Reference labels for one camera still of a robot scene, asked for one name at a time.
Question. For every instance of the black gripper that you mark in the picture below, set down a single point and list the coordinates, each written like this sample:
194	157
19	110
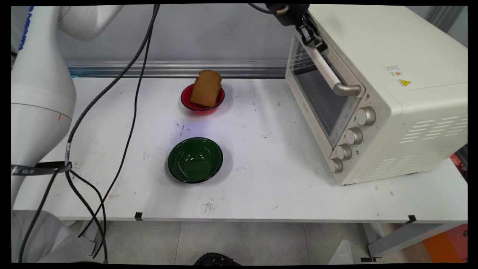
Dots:
291	13

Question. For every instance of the brown bread slice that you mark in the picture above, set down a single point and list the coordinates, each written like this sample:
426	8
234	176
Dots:
206	89

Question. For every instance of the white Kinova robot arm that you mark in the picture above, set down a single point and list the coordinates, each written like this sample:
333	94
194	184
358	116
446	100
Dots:
41	93

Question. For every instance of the white label sticker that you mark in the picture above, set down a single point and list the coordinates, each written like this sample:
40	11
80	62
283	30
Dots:
394	70

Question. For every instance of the silver oven knob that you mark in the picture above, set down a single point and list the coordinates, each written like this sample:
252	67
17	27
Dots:
335	165
354	135
344	151
366	116

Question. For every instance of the cream toaster oven body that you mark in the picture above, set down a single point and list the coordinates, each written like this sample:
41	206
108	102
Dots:
410	93

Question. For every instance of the red bowl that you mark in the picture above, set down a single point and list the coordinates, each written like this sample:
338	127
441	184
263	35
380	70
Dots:
201	111

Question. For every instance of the dark green bowl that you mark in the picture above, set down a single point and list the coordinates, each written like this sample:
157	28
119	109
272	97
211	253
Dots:
194	160

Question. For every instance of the red patterned object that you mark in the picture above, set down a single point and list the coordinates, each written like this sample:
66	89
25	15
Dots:
458	162

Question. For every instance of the grey metal table leg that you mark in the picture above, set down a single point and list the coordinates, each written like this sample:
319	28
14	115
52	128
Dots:
89	233
403	237

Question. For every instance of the black round floor object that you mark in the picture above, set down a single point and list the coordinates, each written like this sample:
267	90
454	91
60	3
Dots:
216	259

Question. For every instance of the orange box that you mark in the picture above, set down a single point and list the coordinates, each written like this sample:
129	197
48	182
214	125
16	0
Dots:
448	246

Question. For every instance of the grey plastic cover sheet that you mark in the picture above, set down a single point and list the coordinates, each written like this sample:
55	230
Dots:
56	239

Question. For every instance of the grey aluminium post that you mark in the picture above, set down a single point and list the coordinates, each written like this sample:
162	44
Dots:
446	16

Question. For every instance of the aluminium rail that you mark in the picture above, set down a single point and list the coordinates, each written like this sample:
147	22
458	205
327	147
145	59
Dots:
168	69

